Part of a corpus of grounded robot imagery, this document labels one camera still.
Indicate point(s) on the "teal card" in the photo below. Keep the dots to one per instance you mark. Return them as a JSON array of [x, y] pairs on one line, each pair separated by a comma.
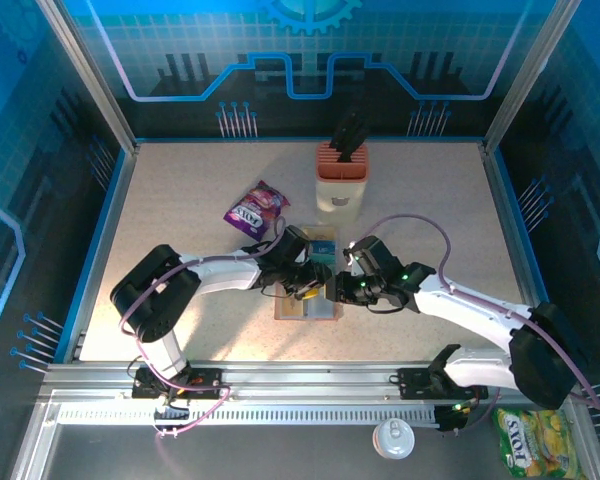
[[325, 259]]

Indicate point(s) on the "blue card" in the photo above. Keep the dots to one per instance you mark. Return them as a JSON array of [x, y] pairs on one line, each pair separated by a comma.
[[325, 246]]

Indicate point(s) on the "brown leather card holder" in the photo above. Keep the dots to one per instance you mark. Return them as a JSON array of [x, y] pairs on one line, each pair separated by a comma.
[[280, 316]]

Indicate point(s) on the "cream card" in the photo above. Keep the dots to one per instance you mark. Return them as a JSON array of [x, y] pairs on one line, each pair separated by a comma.
[[322, 234]]

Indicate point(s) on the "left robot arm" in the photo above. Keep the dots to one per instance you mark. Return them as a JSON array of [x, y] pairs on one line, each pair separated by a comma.
[[220, 272]]

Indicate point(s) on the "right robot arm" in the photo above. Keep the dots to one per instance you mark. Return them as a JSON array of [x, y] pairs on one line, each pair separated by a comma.
[[465, 310]]

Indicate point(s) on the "purple candy bag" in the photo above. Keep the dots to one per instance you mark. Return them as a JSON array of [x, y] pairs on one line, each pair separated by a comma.
[[255, 210]]

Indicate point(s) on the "cream knife block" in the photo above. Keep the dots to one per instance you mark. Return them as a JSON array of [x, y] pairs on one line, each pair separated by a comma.
[[340, 200]]

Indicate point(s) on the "black controller box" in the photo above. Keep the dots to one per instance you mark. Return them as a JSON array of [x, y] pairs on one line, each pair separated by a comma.
[[450, 420]]

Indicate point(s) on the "white tin can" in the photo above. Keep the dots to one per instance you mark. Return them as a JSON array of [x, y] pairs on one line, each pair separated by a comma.
[[394, 440]]

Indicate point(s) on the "yellow green candy bag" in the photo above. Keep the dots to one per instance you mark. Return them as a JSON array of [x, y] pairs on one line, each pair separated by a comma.
[[535, 445]]

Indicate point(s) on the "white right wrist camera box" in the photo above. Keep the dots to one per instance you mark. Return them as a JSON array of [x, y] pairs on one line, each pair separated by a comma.
[[349, 255]]

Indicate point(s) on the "aluminium front frame rail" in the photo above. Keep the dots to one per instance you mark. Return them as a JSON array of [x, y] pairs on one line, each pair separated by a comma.
[[305, 377]]

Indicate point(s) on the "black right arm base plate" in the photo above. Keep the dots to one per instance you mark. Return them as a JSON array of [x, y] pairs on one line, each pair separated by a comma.
[[415, 384]]

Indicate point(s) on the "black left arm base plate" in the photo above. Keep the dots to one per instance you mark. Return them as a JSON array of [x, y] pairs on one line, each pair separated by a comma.
[[205, 385]]

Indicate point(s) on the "aluminium side rail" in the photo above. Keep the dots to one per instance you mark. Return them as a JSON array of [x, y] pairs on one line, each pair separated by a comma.
[[114, 210], [504, 210]]

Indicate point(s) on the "aluminium frame post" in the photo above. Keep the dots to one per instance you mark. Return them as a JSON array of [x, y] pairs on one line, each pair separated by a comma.
[[528, 75], [91, 75]]

